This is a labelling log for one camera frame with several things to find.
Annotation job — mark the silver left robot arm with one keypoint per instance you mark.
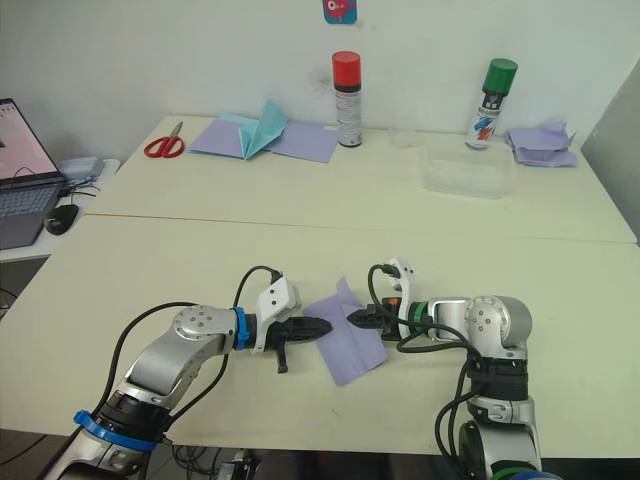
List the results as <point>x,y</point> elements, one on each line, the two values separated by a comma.
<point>150,365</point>

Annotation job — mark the flat purple paper sheet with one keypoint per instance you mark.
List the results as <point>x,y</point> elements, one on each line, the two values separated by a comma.
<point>305,142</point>
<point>215,137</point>

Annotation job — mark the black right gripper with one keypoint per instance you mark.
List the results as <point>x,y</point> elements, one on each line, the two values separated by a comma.
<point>385,320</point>

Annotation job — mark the grey laptop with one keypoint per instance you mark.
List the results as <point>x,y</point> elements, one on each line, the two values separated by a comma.
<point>20,145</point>

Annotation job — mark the blue grey pouch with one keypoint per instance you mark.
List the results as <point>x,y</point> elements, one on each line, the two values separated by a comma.
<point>80,167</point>

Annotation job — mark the black computer mouse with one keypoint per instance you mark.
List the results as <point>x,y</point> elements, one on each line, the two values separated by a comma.
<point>61,218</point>

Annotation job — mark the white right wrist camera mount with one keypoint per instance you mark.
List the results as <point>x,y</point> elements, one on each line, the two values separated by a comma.
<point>406,280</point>

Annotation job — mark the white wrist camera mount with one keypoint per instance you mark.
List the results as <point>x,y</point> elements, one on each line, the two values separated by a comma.
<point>406,280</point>
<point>275,300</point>

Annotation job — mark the teal folded paper airplane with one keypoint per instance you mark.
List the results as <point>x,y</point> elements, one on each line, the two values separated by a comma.
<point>265,127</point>

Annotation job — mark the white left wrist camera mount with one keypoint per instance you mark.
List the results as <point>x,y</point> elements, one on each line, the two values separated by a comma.
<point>275,300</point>

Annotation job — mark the green capped spray can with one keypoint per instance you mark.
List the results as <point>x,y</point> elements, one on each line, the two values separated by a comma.
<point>487,115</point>

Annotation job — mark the small clear plastic cup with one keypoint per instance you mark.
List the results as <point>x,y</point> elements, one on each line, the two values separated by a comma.
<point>401,140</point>

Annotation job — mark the purple paper sheet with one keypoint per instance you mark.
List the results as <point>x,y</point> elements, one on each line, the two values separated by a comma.
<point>305,142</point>
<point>355,350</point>
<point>215,137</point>

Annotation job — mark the pile of crumpled purple papers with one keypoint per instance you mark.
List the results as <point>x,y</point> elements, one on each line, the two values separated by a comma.
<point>540,147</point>

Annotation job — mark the grey partition panel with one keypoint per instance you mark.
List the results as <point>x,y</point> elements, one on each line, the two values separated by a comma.
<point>615,165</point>

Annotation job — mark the light blue paper sheet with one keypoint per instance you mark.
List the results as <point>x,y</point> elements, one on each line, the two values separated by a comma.
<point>235,118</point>

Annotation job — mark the red capped spray can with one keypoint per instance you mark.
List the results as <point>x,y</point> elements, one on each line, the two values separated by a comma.
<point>348,105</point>

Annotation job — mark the clear plastic container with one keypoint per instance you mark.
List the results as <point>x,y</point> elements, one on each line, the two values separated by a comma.
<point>467,172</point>

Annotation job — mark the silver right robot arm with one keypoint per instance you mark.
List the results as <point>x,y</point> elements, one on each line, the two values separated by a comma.
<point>500,320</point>

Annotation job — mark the blue and pink wall sticker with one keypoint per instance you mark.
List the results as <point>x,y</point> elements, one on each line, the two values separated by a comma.
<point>340,11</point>

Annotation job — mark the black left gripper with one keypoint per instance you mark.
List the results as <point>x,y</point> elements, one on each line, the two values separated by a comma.
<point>285,334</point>

